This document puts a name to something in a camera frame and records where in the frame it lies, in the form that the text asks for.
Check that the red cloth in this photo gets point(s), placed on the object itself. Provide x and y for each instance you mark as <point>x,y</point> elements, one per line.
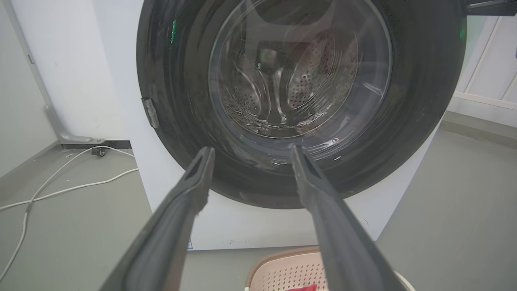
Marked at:
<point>303,288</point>

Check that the dark grey pointed left gripper right finger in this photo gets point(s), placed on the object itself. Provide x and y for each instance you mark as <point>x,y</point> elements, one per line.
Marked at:
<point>490,7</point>

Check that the white panelled door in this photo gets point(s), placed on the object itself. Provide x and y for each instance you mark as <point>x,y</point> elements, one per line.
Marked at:
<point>486,68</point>

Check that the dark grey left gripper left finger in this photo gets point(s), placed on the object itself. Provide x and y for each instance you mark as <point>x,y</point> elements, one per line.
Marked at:
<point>169,234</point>

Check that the white washing machine body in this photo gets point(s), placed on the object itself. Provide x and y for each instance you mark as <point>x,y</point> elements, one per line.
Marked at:
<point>226,218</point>

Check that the black round washing machine door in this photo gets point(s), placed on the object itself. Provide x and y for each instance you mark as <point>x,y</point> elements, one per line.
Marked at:
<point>301,101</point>

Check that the grey floor pipe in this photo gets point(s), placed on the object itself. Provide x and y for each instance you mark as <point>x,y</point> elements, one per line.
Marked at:
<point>60,125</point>

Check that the beige perforated laundry basket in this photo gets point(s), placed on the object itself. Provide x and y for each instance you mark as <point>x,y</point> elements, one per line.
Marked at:
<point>288,270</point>

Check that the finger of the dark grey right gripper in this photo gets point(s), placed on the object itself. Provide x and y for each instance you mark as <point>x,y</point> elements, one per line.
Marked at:
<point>339,238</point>

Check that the small black caster wheel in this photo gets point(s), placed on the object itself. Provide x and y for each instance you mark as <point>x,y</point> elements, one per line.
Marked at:
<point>98,151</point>

